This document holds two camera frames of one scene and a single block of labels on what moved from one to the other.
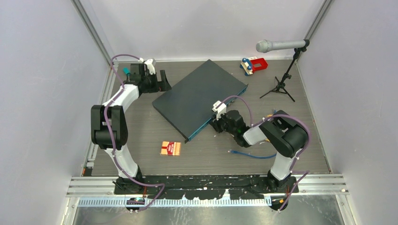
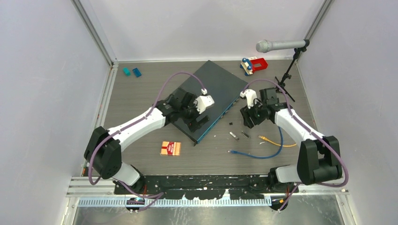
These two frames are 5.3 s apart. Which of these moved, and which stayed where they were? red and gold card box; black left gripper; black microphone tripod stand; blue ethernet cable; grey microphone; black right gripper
Moved: black left gripper; black right gripper
Stayed: grey microphone; blue ethernet cable; red and gold card box; black microphone tripod stand
